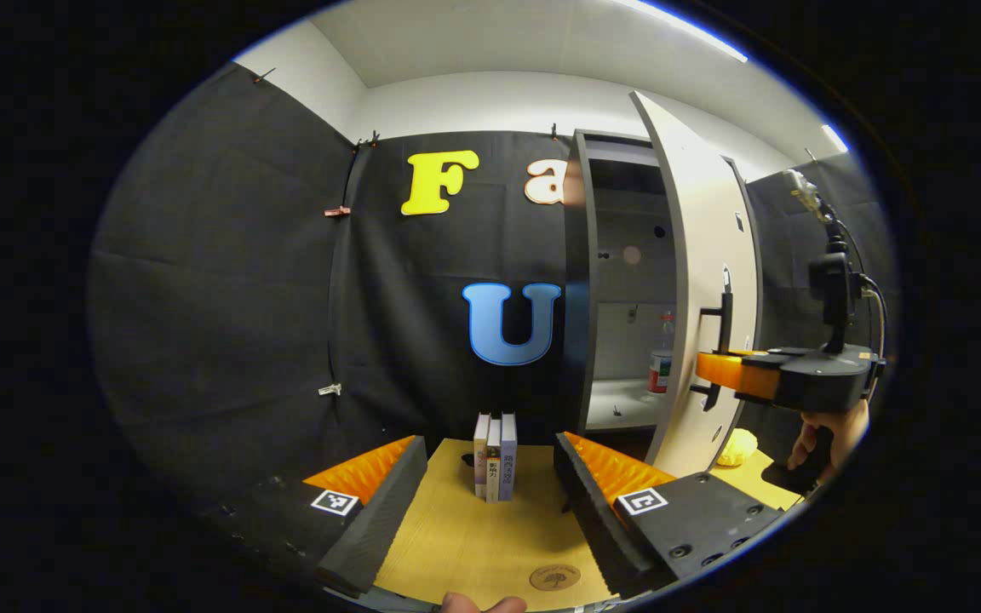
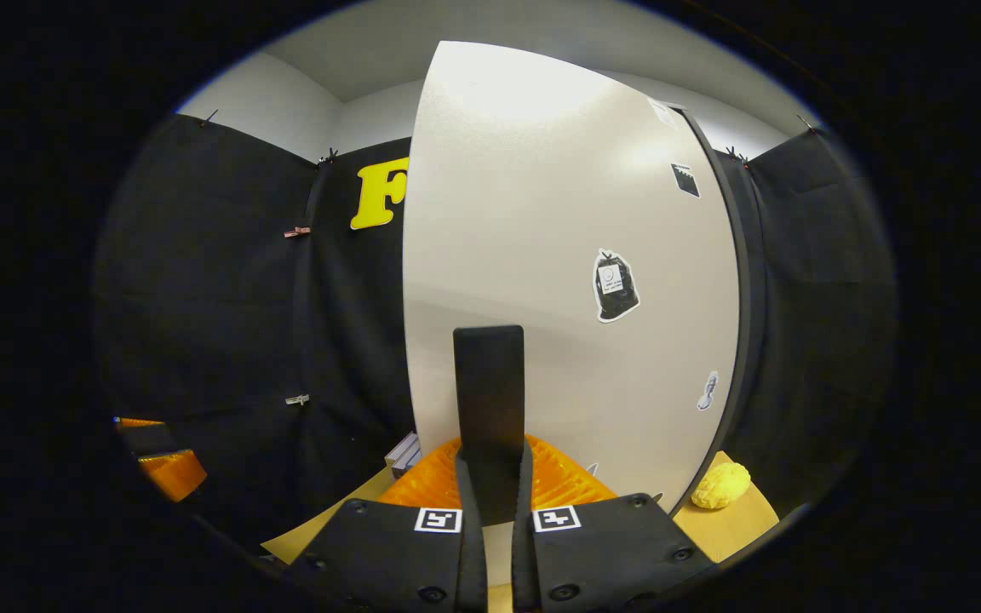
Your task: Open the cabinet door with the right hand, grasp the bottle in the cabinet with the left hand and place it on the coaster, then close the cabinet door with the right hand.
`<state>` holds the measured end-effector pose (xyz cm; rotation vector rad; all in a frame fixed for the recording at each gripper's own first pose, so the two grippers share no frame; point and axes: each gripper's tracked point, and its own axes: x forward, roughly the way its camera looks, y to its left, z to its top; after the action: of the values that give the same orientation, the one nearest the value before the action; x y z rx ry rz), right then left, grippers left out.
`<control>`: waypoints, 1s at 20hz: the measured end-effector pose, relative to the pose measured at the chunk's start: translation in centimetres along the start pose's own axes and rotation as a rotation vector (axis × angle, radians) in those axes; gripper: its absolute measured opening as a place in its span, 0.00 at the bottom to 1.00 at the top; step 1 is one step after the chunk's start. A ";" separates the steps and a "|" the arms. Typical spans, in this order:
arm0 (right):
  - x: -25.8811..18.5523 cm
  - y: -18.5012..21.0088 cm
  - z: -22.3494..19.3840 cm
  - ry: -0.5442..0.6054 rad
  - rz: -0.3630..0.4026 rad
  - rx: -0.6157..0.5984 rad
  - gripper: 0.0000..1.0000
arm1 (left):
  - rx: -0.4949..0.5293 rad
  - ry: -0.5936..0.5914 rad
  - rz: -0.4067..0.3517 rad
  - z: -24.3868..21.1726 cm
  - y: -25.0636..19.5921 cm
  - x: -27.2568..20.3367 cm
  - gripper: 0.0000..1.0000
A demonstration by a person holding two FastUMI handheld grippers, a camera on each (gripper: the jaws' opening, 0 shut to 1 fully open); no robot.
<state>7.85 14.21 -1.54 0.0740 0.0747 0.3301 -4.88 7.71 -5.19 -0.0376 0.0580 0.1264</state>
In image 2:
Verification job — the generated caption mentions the black backdrop cloth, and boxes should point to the black backdrop cloth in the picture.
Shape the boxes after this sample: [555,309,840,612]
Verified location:
[92,111,898,563]

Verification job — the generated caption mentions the yellow bumpy toy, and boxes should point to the yellow bumpy toy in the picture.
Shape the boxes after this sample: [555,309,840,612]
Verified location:
[691,461,752,511]

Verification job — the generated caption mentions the black door handle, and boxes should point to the black door handle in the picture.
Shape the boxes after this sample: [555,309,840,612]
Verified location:
[453,324,526,525]

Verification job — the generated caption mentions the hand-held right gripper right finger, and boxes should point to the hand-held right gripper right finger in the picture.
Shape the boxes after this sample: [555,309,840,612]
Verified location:
[512,434,717,613]

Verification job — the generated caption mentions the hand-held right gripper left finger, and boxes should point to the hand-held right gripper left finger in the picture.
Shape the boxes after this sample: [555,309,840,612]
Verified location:
[282,436,489,613]

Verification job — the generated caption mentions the beige cabinet door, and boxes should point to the beige cabinet door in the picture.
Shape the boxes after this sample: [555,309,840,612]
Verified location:
[402,40,753,567]

